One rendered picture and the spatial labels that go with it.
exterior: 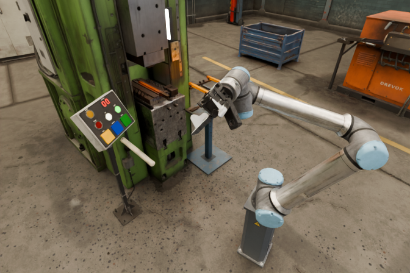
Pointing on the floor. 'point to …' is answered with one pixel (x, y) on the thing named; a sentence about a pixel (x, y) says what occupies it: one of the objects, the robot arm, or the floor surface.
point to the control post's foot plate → (124, 217)
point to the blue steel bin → (271, 42)
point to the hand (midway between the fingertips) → (205, 128)
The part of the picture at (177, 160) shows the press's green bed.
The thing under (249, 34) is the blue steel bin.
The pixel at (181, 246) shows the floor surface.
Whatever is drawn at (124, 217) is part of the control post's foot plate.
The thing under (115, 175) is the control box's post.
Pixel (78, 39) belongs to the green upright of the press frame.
